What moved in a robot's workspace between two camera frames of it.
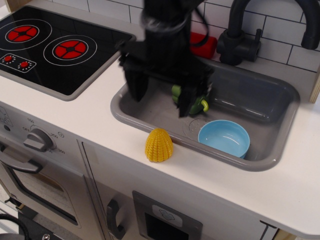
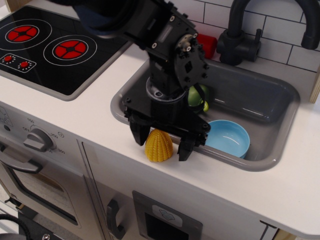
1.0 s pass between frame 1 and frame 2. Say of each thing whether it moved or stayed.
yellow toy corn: stayed
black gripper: moved
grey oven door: stayed
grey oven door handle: stayed
